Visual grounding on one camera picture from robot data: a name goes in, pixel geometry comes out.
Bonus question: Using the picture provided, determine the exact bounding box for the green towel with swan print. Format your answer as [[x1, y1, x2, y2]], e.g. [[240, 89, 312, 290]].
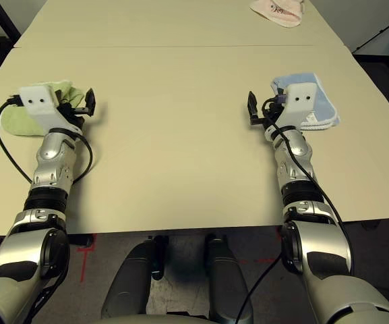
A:
[[0, 78, 86, 137]]

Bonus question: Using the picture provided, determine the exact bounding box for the black tripod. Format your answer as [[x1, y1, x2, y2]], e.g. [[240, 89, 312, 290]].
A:
[[350, 14, 389, 57]]

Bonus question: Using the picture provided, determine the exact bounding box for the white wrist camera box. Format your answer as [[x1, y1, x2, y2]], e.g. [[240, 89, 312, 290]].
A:
[[18, 84, 83, 133], [276, 81, 318, 132]]

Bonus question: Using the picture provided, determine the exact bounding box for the dark robot leg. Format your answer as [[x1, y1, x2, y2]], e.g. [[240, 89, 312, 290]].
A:
[[100, 235, 155, 319], [205, 234, 255, 324]]

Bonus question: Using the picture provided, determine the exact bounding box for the dark left robot leg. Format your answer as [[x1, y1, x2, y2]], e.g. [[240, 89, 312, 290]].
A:
[[100, 235, 155, 319]]

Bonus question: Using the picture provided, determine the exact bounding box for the dark right robot leg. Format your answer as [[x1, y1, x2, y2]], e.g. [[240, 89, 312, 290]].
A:
[[205, 234, 255, 324]]

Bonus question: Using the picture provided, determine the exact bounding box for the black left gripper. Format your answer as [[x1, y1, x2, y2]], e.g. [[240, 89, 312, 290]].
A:
[[55, 87, 97, 128]]

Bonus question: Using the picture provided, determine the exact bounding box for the beige robot torso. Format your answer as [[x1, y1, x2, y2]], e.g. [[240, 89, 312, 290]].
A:
[[95, 313, 216, 324]]

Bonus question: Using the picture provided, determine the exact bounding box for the side table with black frame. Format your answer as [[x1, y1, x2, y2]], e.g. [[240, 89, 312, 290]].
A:
[[0, 0, 22, 42]]

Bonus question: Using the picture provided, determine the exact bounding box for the pink towel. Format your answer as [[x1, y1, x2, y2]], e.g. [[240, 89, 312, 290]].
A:
[[249, 0, 306, 29]]

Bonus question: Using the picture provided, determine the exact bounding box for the folded blue towel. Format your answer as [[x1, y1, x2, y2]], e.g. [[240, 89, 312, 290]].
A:
[[269, 71, 342, 132]]

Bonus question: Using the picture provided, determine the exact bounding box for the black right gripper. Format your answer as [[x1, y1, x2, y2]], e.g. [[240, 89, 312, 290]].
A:
[[247, 86, 287, 130]]

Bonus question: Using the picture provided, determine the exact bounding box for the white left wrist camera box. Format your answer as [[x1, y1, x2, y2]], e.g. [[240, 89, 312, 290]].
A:
[[18, 84, 83, 133]]

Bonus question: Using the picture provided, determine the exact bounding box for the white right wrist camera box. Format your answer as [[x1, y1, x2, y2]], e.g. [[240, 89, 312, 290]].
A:
[[276, 81, 318, 132]]

